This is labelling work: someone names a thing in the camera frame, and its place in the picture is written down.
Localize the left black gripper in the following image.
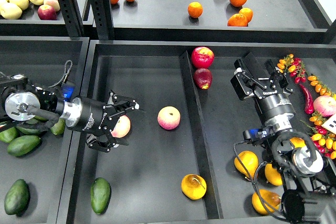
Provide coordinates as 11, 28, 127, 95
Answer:
65, 90, 140, 153

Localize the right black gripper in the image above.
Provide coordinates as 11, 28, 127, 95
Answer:
230, 59, 296, 127

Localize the dark green avocado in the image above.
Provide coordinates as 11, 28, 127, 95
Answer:
4, 179, 30, 215
90, 177, 111, 214

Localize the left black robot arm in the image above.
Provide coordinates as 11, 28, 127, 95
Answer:
1, 60, 139, 153

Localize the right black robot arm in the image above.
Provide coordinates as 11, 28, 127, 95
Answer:
231, 54, 335, 223

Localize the light green avocado beside top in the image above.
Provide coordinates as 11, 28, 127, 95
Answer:
50, 119, 66, 135

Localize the yellow pear with brown top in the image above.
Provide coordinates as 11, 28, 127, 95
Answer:
289, 137, 306, 148

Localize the yellow pear with stem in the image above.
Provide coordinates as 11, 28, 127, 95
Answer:
234, 151, 259, 180

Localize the green avocado upper pile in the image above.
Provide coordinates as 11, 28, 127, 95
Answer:
16, 119, 49, 135

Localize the green avocado pile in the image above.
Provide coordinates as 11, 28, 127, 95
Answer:
7, 135, 41, 157
16, 119, 49, 135

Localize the green avocado lower pile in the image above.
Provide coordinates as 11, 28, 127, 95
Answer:
7, 135, 41, 157

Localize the light green avocado far left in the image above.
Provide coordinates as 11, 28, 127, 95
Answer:
0, 127, 19, 143

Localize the pink apple left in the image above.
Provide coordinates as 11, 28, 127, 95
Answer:
111, 115, 131, 138

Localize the pink apple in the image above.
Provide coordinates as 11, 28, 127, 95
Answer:
111, 115, 131, 138
157, 106, 181, 130

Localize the cherry tomato bunch upper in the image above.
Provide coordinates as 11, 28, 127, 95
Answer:
277, 54, 306, 84

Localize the red chili pepper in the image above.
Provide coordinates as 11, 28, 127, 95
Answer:
299, 84, 314, 115

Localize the pink apple centre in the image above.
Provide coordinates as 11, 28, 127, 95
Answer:
157, 106, 181, 130

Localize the orange cherry tomato bunch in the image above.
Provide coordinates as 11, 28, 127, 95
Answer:
308, 75, 335, 99

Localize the dark red apple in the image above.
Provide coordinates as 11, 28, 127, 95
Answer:
193, 68, 213, 90

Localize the bright red apple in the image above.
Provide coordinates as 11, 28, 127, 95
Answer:
191, 47, 215, 69

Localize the pink apple right tray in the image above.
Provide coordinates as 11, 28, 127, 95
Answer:
313, 95, 335, 117

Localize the orange on shelf front right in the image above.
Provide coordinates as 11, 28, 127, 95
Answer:
227, 13, 248, 27

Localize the black divided middle tray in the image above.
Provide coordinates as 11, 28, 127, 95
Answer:
65, 40, 335, 223

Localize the white label card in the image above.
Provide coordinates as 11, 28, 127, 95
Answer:
322, 114, 336, 134

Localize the cherry tomato bunch lower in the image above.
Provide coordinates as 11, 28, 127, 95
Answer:
301, 111, 335, 163

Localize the black left tray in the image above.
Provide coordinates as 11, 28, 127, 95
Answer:
1, 36, 89, 223

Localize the orange on shelf centre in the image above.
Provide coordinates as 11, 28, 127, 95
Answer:
187, 2, 203, 18

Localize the black upper shelf tray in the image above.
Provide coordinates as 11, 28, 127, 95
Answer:
111, 0, 331, 44

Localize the red apple on left shelf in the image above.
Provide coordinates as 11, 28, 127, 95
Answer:
37, 5, 57, 20

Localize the pink peach on shelf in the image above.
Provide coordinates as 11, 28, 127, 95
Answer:
44, 0, 60, 12

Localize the black shelf upright post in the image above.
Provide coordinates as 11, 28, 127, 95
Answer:
58, 0, 85, 37

